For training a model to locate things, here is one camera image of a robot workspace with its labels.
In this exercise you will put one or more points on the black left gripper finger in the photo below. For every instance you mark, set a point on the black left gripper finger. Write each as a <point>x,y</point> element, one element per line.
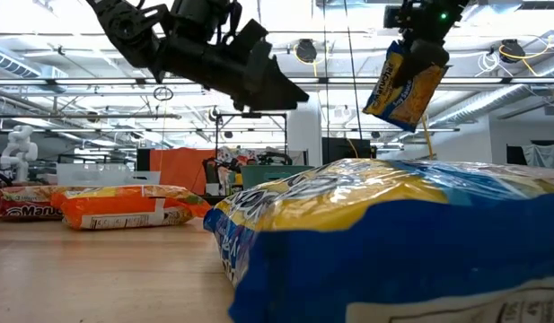
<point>267,104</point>
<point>276,81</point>

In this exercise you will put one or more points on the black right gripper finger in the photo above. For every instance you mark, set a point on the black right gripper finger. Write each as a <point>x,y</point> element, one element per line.
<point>422,58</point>

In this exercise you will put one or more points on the blue soy sauce ramen packet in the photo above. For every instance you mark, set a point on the blue soy sauce ramen packet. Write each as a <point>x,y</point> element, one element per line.
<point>407,101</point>
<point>393,251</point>

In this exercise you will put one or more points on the orange chicken ramen packet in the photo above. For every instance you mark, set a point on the orange chicken ramen packet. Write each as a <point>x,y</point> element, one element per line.
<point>124,206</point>

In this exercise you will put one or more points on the red roast beef ramen packet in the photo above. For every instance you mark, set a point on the red roast beef ramen packet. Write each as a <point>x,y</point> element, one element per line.
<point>25,204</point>

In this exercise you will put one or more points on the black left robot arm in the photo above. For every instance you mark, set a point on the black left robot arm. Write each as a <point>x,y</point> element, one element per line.
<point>124,27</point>

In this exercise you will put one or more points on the white square pillar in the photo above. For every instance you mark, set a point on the white square pillar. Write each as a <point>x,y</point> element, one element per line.
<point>303,134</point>

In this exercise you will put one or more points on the teal plastic bin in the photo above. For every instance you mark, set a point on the teal plastic bin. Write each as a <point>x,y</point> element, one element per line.
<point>267,177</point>

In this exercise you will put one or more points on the black monitor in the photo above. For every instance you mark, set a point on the black monitor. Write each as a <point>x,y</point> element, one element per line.
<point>344,150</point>

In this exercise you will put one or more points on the orange partition panel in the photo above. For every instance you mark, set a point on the orange partition panel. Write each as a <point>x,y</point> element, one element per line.
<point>178,168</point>

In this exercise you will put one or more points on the clear plastic bin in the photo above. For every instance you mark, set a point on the clear plastic bin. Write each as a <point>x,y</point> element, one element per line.
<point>101,175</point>

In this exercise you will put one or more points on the grey tarp cover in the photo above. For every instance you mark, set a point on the grey tarp cover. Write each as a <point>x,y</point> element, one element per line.
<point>546,157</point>

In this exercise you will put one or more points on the black metal frame stand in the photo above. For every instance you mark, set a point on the black metal frame stand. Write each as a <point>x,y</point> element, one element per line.
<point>252,115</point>

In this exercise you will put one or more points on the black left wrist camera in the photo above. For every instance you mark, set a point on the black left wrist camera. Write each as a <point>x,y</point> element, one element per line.
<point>249,36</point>

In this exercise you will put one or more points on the silver air duct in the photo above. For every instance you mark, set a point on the silver air duct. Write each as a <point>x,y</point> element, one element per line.
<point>483,104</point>

